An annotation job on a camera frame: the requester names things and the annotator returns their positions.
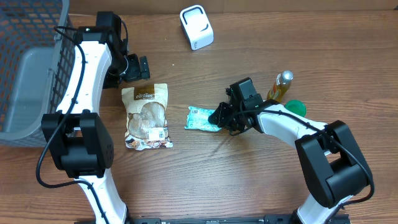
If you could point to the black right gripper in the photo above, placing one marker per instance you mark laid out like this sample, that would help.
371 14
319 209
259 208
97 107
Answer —
224 121

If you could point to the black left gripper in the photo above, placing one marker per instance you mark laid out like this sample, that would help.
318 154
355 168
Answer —
135 73

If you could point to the teal snack packet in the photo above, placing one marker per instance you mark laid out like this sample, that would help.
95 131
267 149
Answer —
197 119

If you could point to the beige Pantree snack pouch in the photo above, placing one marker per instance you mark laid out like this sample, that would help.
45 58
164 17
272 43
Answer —
146 124

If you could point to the yellow liquid bottle silver cap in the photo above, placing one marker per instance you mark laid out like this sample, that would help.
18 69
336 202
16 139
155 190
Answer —
281 86

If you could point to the green lid jar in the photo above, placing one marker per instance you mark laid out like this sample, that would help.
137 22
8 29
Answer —
296 107

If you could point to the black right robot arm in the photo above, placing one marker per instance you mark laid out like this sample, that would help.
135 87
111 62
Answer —
334 168

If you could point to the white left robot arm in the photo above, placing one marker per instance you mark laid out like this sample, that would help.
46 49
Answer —
76 137

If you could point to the white barcode scanner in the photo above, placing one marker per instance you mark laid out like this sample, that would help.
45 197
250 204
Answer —
196 26

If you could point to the dark grey plastic basket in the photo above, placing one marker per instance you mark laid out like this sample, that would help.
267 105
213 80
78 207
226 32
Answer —
36 65

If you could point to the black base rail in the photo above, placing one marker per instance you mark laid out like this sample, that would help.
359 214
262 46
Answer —
211 221

